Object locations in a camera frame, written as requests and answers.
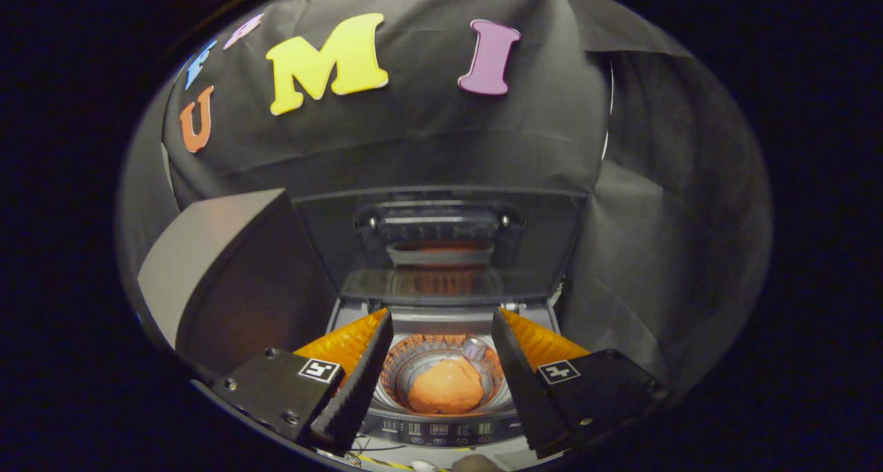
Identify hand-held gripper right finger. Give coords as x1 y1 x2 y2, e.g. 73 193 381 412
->
491 307 666 459

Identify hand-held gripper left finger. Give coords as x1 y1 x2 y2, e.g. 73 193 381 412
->
210 308 395 455

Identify orange polo shirt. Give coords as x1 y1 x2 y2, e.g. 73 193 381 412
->
407 357 485 415

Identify dark grey washing machine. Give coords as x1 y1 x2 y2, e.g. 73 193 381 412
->
324 293 566 452

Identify dark washing machine lid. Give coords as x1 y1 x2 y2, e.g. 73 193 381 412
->
293 186 591 306

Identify grey cabinet with white door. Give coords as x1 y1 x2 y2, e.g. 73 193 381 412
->
138 188 339 376

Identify black backdrop cloth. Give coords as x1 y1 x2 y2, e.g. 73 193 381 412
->
117 0 773 390

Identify black floor cables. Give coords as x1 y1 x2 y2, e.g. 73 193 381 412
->
352 450 449 471

